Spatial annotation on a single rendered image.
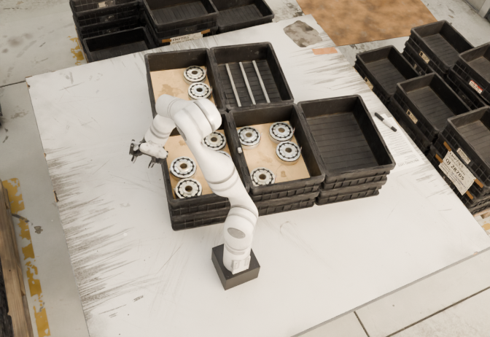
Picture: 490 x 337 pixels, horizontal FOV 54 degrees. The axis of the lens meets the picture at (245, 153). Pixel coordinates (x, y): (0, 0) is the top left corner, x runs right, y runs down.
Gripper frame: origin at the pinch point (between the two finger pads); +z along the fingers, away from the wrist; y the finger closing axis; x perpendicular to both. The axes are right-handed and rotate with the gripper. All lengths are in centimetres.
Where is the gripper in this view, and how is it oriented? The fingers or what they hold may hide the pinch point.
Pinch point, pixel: (142, 161)
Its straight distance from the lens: 177.1
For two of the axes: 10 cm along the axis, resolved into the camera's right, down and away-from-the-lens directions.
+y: -8.9, -3.2, -3.3
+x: -0.4, 7.6, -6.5
